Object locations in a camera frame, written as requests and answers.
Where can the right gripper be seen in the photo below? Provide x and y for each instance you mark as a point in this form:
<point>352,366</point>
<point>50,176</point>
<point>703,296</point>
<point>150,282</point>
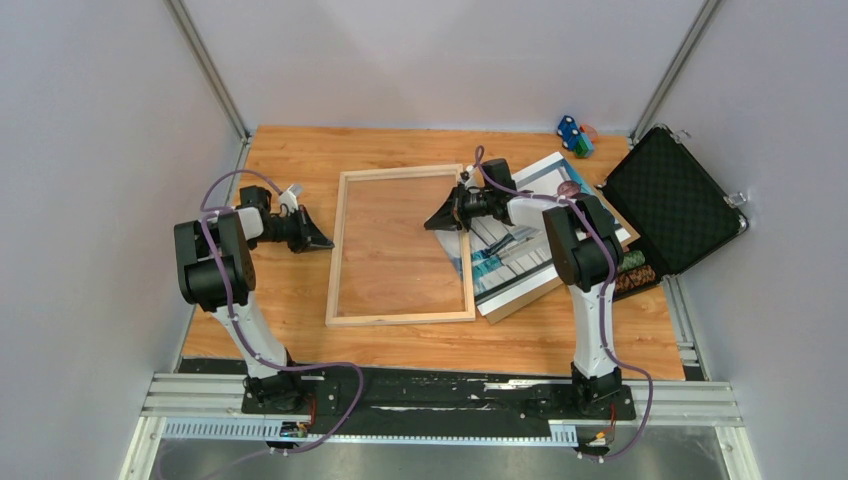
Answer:
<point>451,216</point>

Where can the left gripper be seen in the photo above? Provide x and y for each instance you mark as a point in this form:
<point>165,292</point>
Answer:
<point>310,237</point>

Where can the light wooden picture frame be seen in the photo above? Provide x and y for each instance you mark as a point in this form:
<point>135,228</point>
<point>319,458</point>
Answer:
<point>401,245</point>

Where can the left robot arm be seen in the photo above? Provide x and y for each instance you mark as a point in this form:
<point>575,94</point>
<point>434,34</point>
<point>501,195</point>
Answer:
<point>216,273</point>

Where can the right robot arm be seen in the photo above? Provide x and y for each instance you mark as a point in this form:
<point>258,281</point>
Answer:
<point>586,253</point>

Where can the large printed photo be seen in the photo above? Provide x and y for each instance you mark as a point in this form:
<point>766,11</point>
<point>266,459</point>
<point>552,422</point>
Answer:
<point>510,266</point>

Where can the colourful toy blocks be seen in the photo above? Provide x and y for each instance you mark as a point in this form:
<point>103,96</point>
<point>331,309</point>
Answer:
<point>576,138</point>

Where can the poker chip tray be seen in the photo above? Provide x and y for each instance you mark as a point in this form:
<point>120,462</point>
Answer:
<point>636,274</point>

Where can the black foam-lined case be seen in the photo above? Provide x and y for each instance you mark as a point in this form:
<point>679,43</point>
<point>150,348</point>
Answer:
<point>679,211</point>

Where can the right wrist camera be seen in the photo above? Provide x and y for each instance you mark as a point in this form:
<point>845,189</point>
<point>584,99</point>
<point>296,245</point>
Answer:
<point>467,177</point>

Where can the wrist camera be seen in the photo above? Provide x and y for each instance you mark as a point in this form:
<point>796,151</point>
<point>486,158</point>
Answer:
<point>288,199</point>
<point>467,177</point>

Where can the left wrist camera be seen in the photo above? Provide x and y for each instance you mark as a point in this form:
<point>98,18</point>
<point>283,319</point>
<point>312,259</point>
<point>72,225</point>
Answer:
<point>288,199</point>

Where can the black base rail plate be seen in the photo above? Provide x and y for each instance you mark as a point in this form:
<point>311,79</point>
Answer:
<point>403,402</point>

